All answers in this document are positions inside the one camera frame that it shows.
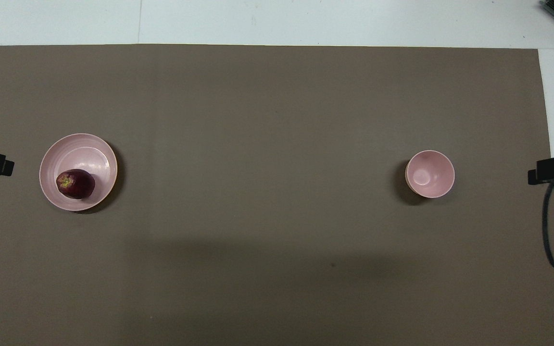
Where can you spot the brown table mat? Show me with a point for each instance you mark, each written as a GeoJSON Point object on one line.
{"type": "Point", "coordinates": [267, 192]}

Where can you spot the dark red apple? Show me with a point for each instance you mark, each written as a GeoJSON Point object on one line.
{"type": "Point", "coordinates": [77, 185]}

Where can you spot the pink plate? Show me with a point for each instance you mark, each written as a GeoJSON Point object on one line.
{"type": "Point", "coordinates": [89, 154]}

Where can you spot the pink bowl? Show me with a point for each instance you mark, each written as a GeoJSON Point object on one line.
{"type": "Point", "coordinates": [430, 174]}

